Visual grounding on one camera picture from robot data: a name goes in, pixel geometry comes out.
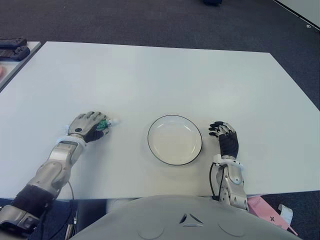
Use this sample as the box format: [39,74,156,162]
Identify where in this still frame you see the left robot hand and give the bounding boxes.
[66,111,111,144]

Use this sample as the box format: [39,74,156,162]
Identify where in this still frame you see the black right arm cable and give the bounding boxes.
[209,162,223,201]

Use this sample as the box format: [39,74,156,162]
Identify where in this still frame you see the grey white robot torso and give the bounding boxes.
[72,194,298,240]

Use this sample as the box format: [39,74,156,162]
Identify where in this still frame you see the white neighbouring table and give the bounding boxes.
[271,0,320,25]

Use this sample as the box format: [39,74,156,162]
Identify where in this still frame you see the white plate black rim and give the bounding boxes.
[147,114,203,166]

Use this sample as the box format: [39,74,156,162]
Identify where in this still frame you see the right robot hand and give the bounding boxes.
[208,120,240,160]

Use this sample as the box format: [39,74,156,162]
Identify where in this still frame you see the grey side table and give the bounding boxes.
[0,41,42,92]

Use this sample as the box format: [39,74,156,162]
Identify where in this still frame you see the white paper slip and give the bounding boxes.
[277,203,294,225]

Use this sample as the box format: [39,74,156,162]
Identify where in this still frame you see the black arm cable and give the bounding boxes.
[37,181,75,240]
[209,162,223,201]

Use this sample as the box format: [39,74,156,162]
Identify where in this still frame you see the green white snack packet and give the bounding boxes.
[62,118,121,135]

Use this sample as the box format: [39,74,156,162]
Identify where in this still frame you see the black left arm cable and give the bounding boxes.
[37,181,75,240]

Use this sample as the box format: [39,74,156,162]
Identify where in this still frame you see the black game controller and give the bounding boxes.
[0,36,28,50]
[0,46,31,62]

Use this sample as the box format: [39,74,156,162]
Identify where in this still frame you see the pink cardboard box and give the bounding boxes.
[246,195,299,236]

